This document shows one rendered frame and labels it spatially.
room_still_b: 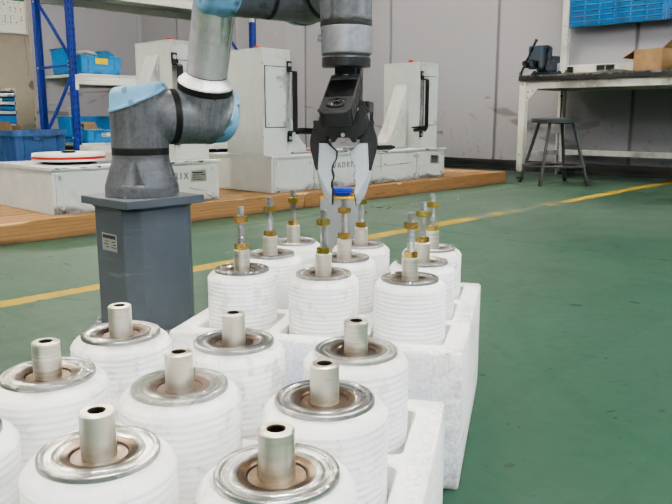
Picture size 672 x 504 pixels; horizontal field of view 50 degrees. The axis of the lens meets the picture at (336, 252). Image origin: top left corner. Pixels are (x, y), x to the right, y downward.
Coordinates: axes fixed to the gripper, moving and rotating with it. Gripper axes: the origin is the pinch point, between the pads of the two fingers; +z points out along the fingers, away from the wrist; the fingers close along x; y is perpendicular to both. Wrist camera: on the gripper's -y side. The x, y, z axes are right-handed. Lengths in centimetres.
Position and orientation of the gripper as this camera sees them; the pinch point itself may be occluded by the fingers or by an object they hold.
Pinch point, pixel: (343, 196)
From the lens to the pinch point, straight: 107.0
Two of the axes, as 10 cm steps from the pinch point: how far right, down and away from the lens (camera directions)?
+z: 0.0, 9.8, 1.8
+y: 1.6, -1.8, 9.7
